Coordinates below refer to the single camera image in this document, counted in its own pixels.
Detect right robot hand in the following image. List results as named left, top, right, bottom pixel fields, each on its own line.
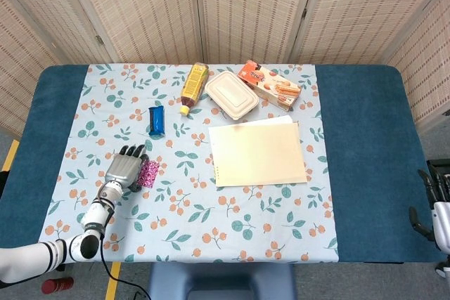
left=409, top=168, right=450, bottom=255

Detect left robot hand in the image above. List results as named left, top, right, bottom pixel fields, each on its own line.
left=104, top=144, right=150, bottom=194

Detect pink patterned packet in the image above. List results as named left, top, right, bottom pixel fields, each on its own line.
left=136, top=160, right=162, bottom=188

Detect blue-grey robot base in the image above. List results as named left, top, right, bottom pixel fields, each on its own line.
left=147, top=262, right=297, bottom=300

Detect black equipment box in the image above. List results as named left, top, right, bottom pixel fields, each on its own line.
left=426, top=159, right=450, bottom=202

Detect blue snack pack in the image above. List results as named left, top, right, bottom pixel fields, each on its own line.
left=147, top=105, right=166, bottom=138

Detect floral tablecloth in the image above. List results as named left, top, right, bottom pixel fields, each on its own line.
left=33, top=63, right=339, bottom=263

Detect tea bottle with yellow label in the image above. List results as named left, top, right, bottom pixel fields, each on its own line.
left=179, top=63, right=210, bottom=117

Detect teal table cover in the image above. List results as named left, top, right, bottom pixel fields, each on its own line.
left=0, top=64, right=442, bottom=265

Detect yellow floor tape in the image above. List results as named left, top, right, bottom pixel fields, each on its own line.
left=1, top=139, right=20, bottom=173
left=105, top=262, right=122, bottom=300

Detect red cylinder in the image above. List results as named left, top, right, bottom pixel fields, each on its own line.
left=41, top=276, right=75, bottom=295

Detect beige lidded lunch box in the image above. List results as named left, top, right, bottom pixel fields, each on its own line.
left=204, top=70, right=260, bottom=121

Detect woven folding screen panel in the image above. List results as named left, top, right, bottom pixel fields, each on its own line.
left=193, top=0, right=321, bottom=65
left=385, top=0, right=450, bottom=134
left=0, top=0, right=66, bottom=139
left=288, top=0, right=450, bottom=65
left=58, top=0, right=207, bottom=65
left=0, top=0, right=122, bottom=65

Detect white paper sheets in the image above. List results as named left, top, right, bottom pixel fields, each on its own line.
left=245, top=115, right=295, bottom=127

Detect orange biscuit box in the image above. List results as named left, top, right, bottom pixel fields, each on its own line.
left=237, top=60, right=302, bottom=112

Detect black cable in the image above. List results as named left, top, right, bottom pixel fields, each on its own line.
left=99, top=233, right=148, bottom=296

